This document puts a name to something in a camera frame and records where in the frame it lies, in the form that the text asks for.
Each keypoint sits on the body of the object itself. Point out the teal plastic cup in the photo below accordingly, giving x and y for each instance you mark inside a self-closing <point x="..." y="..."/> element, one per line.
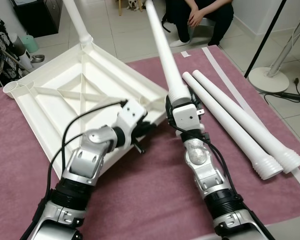
<point x="30" y="44"/>

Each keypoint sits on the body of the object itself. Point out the grey and white canister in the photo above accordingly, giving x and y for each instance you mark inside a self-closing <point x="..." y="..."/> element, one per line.
<point x="22" y="55"/>

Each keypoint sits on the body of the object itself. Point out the seated person in black trousers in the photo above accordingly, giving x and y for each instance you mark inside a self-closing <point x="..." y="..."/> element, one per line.
<point x="210" y="15"/>

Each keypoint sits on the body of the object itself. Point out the black patterned hanging cloth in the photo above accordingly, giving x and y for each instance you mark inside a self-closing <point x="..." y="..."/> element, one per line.
<point x="0" y="30"/>

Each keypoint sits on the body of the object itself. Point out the thin black pole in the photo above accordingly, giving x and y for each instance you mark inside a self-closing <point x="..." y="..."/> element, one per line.
<point x="265" y="40"/>

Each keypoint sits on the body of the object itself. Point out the wooden stool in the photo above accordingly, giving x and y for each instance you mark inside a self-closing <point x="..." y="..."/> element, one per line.
<point x="122" y="6"/>

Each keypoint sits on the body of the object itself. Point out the black cabinet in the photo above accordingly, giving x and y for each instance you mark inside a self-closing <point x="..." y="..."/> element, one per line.
<point x="37" y="17"/>

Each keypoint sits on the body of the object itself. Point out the long white tape strip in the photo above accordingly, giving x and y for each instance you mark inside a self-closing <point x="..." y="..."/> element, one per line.
<point x="220" y="67"/>

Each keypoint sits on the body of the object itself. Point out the white plastic table top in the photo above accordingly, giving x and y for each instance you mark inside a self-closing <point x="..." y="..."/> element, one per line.
<point x="65" y="100"/>

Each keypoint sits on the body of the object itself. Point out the white floor fan stand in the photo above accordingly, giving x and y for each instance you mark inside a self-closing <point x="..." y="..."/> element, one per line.
<point x="267" y="80"/>

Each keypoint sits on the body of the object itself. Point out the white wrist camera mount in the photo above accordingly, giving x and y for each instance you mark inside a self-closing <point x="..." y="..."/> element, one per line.
<point x="186" y="117"/>
<point x="131" y="115"/>

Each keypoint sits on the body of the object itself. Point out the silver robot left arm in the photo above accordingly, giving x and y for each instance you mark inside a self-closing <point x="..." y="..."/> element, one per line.
<point x="85" y="165"/>

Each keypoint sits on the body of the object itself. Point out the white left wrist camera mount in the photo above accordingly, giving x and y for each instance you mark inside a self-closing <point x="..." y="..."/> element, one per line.
<point x="131" y="115"/>

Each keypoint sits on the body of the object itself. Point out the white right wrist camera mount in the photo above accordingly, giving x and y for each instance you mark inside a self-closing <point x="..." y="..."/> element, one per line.
<point x="186" y="117"/>

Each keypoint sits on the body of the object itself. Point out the steel pet bowl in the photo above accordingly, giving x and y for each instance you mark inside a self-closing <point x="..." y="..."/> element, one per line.
<point x="37" y="58"/>

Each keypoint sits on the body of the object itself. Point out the white french bulldog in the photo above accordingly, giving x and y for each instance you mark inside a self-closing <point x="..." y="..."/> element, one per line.
<point x="135" y="5"/>

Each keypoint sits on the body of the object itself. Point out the white plastic table leg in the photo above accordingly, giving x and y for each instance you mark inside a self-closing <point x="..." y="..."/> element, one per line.
<point x="165" y="50"/>
<point x="79" y="20"/>
<point x="245" y="117"/>
<point x="230" y="125"/>

